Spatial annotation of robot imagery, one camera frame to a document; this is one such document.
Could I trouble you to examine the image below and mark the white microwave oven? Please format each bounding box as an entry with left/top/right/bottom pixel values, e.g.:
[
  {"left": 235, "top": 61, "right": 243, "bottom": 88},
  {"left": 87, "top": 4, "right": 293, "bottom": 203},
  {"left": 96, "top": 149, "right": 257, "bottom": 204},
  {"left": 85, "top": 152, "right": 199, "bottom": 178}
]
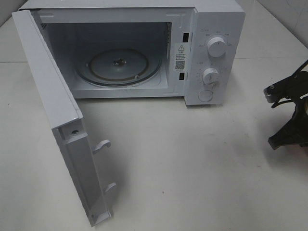
[{"left": 18, "top": 0, "right": 245, "bottom": 105}]

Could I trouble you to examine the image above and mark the white warning label sticker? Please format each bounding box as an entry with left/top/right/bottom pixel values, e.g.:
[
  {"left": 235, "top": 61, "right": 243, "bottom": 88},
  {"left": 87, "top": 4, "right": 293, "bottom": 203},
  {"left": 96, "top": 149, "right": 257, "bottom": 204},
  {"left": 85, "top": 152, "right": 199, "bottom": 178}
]
[{"left": 174, "top": 43, "right": 190, "bottom": 72}]

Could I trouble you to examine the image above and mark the white microwave knob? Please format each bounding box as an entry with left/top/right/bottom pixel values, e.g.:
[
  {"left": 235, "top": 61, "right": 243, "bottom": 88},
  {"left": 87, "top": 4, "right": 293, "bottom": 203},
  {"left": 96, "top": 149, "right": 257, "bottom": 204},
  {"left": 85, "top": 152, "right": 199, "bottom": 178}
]
[
  {"left": 203, "top": 68, "right": 220, "bottom": 85},
  {"left": 207, "top": 36, "right": 227, "bottom": 58}
]

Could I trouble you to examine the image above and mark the white round door button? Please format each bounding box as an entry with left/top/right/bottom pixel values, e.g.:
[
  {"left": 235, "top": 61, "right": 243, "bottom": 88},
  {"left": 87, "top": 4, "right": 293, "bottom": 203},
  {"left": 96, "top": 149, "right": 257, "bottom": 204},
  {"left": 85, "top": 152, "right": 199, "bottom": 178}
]
[{"left": 198, "top": 90, "right": 213, "bottom": 102}]

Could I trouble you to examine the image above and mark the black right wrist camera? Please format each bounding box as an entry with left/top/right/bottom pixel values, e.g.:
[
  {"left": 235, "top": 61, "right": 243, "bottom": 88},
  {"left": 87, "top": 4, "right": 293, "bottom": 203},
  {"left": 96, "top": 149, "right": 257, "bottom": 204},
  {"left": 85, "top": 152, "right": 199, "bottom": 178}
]
[{"left": 263, "top": 71, "right": 308, "bottom": 103}]

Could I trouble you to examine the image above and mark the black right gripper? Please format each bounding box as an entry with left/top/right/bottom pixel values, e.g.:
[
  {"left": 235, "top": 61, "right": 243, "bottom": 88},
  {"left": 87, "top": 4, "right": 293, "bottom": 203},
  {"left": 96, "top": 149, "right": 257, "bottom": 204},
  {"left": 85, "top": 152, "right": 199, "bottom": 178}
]
[{"left": 268, "top": 96, "right": 308, "bottom": 150}]

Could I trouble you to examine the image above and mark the white microwave door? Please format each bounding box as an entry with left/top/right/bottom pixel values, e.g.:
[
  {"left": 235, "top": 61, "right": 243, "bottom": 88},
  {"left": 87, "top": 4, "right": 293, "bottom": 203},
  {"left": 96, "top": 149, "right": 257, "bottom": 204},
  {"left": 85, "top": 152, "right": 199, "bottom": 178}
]
[{"left": 12, "top": 10, "right": 116, "bottom": 226}]

